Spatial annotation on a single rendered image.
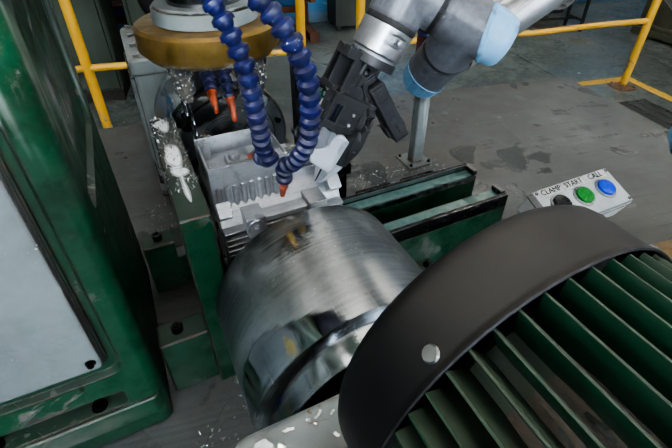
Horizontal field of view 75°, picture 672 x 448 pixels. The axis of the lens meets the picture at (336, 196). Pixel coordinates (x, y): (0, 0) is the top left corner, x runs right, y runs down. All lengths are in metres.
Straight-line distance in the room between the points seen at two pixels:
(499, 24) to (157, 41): 0.42
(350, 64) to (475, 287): 0.50
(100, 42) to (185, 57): 3.33
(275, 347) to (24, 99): 0.30
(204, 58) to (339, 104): 0.19
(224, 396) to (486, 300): 0.66
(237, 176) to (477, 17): 0.39
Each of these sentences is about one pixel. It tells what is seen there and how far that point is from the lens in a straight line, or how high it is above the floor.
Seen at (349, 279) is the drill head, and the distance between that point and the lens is 0.43.
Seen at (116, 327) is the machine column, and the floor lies 1.04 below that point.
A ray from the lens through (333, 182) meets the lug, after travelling 0.70.
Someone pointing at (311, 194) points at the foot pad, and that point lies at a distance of 0.69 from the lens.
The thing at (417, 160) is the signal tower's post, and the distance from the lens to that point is 1.30.
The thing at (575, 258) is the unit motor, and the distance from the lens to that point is 0.19.
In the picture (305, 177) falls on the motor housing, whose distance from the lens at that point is 0.71.
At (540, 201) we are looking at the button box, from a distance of 0.75.
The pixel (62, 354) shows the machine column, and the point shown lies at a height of 1.03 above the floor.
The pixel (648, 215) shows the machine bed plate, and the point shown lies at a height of 0.80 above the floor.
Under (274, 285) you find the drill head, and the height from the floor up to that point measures 1.14.
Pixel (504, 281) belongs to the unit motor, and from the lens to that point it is 0.18.
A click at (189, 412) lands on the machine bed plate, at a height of 0.80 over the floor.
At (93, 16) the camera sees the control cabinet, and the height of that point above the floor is 0.66.
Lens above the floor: 1.48
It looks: 36 degrees down
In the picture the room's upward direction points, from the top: straight up
